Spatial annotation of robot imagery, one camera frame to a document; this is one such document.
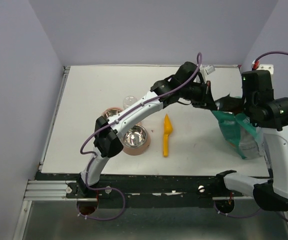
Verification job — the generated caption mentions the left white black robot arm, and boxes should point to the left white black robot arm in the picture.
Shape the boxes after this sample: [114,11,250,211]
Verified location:
[77,61,217,198]

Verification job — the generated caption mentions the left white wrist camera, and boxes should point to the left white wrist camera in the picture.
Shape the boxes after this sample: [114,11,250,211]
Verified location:
[200,65,216,82]

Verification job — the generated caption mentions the green pet food bag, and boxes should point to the green pet food bag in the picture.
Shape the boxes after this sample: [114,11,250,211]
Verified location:
[210,94,265,161]

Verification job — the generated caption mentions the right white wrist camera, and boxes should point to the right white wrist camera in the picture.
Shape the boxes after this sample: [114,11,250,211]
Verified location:
[251,60,274,76]

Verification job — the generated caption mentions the pink double pet feeder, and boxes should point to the pink double pet feeder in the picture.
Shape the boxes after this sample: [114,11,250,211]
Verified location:
[94,108,151,158]

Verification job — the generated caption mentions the black mounting rail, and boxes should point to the black mounting rail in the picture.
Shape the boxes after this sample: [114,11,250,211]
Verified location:
[35,172,249,209]

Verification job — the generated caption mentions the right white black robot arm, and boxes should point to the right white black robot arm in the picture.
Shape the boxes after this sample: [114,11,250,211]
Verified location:
[214,69,288,212]

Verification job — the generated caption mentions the steel bowl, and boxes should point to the steel bowl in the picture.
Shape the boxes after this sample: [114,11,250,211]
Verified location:
[102,107,123,120]
[122,125,148,149]

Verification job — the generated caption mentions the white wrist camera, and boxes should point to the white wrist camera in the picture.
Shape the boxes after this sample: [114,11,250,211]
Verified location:
[251,60,274,76]
[200,65,216,82]

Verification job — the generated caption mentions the clear water bottle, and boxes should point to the clear water bottle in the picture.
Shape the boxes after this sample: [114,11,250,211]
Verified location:
[123,95,138,109]

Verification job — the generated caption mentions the front steel bowl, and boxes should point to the front steel bowl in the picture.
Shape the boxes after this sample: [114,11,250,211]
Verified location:
[122,125,148,149]

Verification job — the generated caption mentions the aluminium frame extrusion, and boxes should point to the aluminium frame extrusion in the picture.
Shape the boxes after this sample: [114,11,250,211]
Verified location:
[23,180,76,201]

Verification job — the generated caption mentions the rear steel bowl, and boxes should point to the rear steel bowl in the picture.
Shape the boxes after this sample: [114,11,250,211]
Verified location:
[102,107,123,120]

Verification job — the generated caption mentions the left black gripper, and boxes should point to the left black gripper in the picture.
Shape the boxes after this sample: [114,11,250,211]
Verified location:
[179,79,217,110]

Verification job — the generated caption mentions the yellow plastic scoop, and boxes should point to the yellow plastic scoop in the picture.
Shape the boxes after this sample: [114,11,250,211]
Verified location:
[162,114,173,158]

